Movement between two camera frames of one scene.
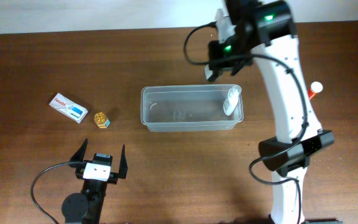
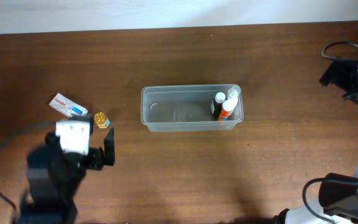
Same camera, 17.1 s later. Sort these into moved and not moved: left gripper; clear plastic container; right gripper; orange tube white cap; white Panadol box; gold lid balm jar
Moved: right gripper; left gripper; orange tube white cap
Not moved: white Panadol box; gold lid balm jar; clear plastic container
